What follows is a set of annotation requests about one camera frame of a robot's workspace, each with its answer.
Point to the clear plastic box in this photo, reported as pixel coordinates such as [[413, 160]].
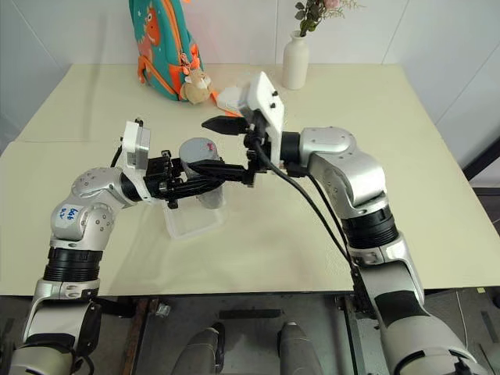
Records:
[[195, 226]]

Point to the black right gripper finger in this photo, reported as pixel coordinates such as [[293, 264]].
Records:
[[218, 168], [224, 125]]

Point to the black flat bar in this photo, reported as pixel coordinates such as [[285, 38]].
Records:
[[250, 313]]

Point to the small white plastic object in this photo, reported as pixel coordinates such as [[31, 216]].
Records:
[[231, 99]]

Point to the dried flower bouquet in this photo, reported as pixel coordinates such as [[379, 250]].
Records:
[[316, 13]]

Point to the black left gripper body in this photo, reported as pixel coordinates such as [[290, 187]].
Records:
[[160, 176]]

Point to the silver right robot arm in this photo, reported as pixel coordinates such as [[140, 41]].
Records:
[[363, 172]]

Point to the rusty metal bar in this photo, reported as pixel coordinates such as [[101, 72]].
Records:
[[136, 336]]

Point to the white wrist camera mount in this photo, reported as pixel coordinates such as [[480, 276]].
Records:
[[267, 99], [131, 150]]

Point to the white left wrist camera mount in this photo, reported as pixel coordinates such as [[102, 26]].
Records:
[[131, 150]]

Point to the teal orange dinosaur backpack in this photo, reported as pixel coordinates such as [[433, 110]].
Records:
[[160, 47]]

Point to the white ribbed vase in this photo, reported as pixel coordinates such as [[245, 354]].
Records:
[[295, 62]]

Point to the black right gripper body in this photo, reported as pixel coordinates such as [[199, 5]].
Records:
[[258, 156]]

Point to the grey jar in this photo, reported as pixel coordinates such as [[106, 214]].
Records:
[[213, 200]]

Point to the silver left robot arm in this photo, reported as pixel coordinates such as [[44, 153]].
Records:
[[90, 226]]

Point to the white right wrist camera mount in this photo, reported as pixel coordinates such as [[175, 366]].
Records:
[[267, 99]]

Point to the grey jar lid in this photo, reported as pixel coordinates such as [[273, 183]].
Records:
[[196, 150]]

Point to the grey metal table frame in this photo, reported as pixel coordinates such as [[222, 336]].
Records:
[[353, 336]]

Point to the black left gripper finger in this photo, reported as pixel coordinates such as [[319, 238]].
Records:
[[203, 186]]

